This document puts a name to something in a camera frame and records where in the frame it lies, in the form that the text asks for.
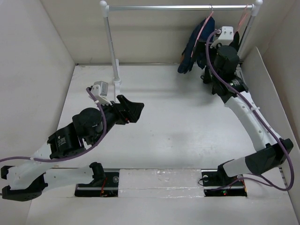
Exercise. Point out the pink hanger with black garment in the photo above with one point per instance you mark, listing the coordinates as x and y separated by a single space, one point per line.
242 18

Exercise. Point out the dark blue denim trousers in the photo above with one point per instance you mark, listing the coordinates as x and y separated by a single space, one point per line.
187 62

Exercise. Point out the white clothes rack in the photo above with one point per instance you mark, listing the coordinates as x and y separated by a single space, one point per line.
105 9

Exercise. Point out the black hanging garment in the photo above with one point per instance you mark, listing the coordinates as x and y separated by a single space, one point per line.
234 45

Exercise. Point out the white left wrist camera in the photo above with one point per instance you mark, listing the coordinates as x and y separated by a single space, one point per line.
100 90

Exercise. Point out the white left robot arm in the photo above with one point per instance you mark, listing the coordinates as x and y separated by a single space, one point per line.
87 129

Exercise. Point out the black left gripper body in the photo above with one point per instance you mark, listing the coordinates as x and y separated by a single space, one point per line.
114 116

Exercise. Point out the aluminium rail right side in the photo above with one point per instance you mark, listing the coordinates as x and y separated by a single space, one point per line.
239 72

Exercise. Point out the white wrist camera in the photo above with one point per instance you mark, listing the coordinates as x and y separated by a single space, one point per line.
223 36
100 90

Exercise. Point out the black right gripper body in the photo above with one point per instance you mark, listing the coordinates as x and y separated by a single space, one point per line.
212 55

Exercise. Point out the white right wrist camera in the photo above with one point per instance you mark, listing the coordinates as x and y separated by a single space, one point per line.
223 36

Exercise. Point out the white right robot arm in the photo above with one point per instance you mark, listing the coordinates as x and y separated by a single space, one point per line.
271 150

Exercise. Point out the white board right side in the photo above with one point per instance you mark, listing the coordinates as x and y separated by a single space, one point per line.
265 96

